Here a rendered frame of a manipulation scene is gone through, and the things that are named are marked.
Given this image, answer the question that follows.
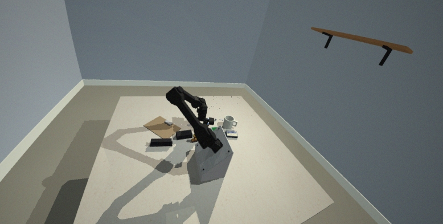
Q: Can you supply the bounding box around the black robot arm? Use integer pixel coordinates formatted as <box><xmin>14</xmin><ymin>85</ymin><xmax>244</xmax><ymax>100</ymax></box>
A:
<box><xmin>166</xmin><ymin>86</ymin><xmax>223</xmax><ymax>153</ymax></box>

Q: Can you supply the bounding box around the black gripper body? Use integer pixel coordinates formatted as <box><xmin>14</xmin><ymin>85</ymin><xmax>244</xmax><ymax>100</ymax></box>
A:
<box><xmin>197</xmin><ymin>113</ymin><xmax>214</xmax><ymax>125</ymax></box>

